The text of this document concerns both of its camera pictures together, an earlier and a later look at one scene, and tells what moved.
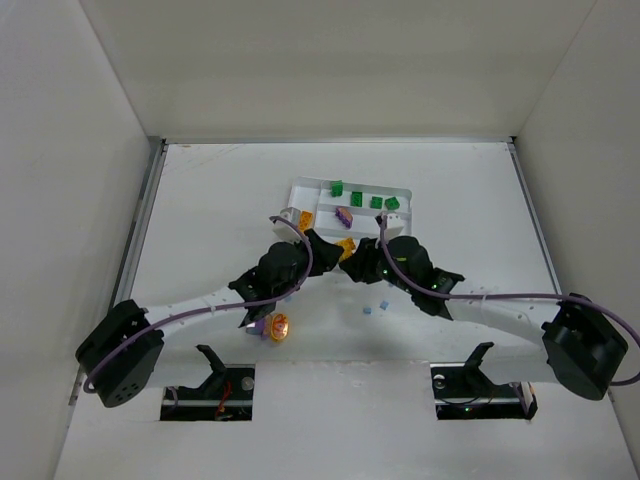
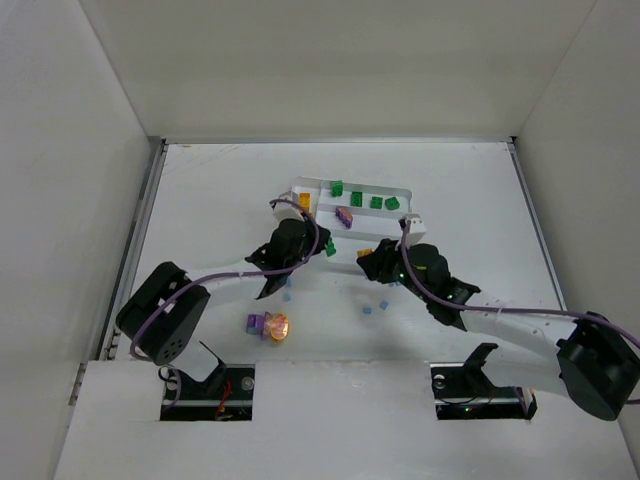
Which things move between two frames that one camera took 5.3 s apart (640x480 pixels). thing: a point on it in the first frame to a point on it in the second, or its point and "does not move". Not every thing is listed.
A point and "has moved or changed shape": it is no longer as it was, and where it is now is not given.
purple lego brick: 344,215 does not move
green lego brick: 392,203 does not move
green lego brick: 376,202 does not move
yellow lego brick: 305,220 has moved or changed shape
